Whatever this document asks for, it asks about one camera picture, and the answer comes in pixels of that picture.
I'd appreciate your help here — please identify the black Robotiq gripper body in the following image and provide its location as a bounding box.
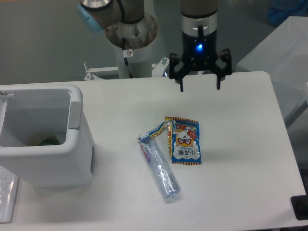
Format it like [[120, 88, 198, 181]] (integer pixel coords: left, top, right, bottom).
[[180, 31, 218, 72]]

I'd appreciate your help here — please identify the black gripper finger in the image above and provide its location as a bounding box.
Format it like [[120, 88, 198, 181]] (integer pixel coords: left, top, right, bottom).
[[213, 48, 232, 90], [169, 53, 192, 92]]

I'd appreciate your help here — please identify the blue snack bag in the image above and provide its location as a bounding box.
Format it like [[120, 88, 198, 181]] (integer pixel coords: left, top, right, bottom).
[[147, 116, 203, 166]]

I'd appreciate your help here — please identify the clear plastic water bottle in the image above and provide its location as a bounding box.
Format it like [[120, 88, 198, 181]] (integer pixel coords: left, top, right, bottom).
[[138, 133, 181, 203]]

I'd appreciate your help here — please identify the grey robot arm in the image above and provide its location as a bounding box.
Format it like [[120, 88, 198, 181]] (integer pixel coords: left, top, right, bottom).
[[77, 0, 232, 84]]

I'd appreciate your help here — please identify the white plastic trash can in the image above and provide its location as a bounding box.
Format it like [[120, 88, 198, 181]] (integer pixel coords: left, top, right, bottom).
[[0, 83, 94, 187]]

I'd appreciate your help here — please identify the white side table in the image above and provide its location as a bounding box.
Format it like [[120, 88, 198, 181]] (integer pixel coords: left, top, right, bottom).
[[236, 16, 308, 127]]

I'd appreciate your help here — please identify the blue object in background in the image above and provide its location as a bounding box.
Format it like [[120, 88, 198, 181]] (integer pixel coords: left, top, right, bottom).
[[267, 0, 308, 27]]

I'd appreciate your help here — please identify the black device at table edge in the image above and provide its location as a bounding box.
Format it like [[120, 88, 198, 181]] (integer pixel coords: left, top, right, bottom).
[[291, 195, 308, 220]]

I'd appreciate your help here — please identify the laminated paper sheet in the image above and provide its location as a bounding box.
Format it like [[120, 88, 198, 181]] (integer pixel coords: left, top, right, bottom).
[[0, 166, 19, 224]]

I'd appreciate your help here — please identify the white mounting bracket with bolts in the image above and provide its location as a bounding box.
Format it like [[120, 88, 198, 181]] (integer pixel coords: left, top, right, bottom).
[[83, 57, 169, 81]]

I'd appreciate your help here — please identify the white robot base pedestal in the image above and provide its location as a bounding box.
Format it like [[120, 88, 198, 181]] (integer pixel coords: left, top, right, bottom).
[[105, 13, 158, 79]]

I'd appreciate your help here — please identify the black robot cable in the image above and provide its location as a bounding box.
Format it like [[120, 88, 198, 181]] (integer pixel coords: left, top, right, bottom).
[[121, 38, 134, 79]]

